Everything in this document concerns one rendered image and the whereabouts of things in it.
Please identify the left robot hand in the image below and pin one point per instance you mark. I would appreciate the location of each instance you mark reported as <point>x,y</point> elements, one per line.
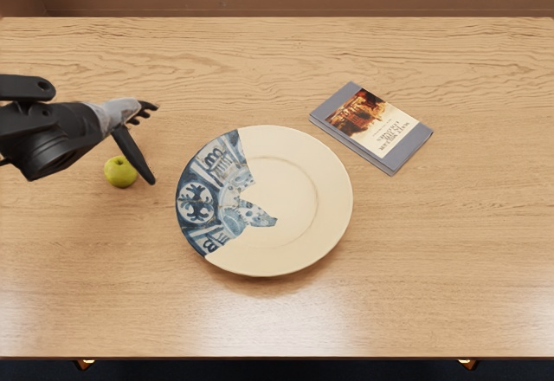
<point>116,112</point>

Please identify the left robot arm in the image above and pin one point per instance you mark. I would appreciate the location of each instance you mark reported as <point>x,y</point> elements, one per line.
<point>47,134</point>

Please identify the cream plate with blue pattern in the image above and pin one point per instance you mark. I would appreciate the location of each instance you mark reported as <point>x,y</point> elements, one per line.
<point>277,199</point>

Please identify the green apple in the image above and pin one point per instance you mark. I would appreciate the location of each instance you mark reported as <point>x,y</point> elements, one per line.
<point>120,172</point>

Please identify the grey book with picture cover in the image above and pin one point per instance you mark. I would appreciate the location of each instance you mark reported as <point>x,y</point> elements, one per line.
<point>372,126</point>

